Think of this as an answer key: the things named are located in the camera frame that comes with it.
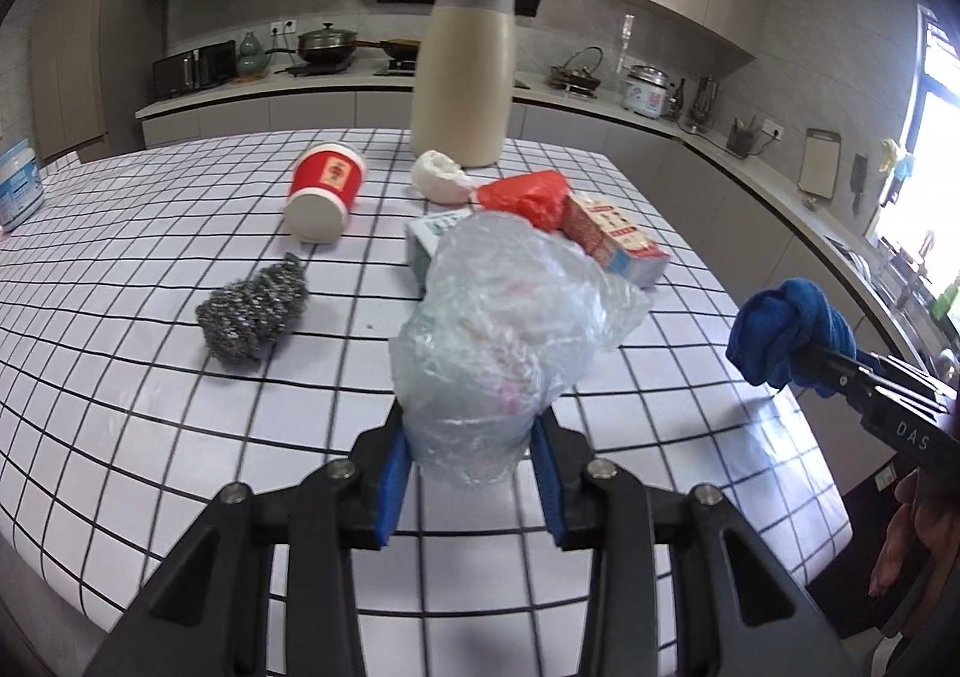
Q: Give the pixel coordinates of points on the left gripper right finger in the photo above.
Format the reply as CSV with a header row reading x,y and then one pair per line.
x,y
738,611

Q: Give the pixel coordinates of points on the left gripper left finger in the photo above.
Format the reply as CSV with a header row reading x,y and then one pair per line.
x,y
204,610

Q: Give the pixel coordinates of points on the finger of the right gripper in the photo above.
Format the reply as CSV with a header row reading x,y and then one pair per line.
x,y
905,375
832,373

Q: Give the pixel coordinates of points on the blue cloth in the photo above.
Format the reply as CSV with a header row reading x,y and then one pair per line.
x,y
776,323

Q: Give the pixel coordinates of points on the clear plastic bag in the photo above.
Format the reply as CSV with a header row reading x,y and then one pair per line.
x,y
512,318

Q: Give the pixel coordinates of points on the red plastic bag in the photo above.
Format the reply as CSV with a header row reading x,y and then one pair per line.
x,y
538,197

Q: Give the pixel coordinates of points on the green carton box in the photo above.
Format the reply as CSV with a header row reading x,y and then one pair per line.
x,y
422,237

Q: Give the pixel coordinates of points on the red paper cup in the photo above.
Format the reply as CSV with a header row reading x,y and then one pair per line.
x,y
325,182

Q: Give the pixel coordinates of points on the person's right hand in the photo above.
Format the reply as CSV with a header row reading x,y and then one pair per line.
x,y
923,518

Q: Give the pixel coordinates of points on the black cleaver knife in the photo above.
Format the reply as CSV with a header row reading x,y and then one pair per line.
x,y
858,179

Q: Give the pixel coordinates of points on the yellow blue rubber gloves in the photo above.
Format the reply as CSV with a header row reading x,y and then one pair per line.
x,y
897,167

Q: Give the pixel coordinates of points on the white cutting board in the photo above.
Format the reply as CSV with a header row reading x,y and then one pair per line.
x,y
820,163

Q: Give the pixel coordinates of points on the red white carton box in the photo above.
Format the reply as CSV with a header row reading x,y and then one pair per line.
x,y
606,234

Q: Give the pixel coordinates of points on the utensil holder cup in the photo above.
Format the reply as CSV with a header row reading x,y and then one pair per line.
x,y
742,137

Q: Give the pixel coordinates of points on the steel wool scrubber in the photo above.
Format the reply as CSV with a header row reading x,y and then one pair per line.
x,y
242,319

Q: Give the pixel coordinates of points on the knife block utensils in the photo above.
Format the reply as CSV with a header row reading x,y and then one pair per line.
x,y
700,115

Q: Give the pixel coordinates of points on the dark bottle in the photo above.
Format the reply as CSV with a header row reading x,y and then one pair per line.
x,y
677,101

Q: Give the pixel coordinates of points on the white rice cooker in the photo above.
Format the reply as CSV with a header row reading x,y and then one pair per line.
x,y
646,90

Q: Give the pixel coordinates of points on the glass lid pot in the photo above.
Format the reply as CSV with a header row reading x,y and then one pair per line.
x,y
577,75

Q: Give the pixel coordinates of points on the white crumpled tissue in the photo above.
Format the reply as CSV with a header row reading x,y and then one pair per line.
x,y
440,179

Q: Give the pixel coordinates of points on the blue white tub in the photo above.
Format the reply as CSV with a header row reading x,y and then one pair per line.
x,y
21,186

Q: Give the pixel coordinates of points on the beige thermos jug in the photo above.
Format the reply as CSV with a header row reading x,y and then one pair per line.
x,y
462,95

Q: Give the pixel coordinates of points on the black microwave oven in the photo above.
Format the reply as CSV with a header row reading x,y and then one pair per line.
x,y
204,68

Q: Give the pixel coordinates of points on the green ceramic vase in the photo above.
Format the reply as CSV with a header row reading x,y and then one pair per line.
x,y
251,56

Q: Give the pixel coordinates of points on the frying pan on stove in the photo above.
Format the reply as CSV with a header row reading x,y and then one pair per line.
x,y
399,50

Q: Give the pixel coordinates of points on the gas stove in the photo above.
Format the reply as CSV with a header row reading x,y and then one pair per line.
x,y
386,67

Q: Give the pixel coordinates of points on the black lidded wok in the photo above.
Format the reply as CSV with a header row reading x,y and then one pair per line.
x,y
325,47

